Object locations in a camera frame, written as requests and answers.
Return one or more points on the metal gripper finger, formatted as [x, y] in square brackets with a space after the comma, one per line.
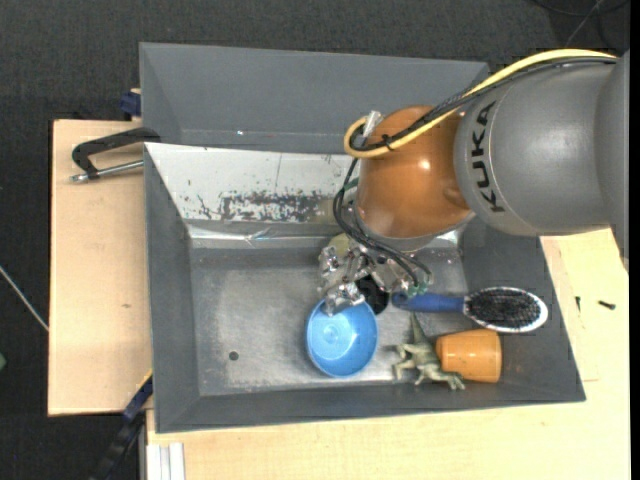
[332, 263]
[344, 295]

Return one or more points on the pale yellow round object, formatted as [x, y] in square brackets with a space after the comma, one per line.
[340, 242]

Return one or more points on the blue plastic bowl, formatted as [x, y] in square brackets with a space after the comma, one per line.
[340, 343]

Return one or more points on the grey metal bin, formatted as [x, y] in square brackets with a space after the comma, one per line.
[250, 288]

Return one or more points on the green toy dinosaur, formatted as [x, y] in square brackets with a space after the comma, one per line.
[422, 358]

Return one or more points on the orange plastic cup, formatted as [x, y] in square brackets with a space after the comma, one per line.
[470, 357]

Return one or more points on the small black screw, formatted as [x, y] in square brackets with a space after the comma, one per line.
[607, 305]

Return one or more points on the brown cardboard board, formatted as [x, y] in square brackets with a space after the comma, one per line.
[95, 268]

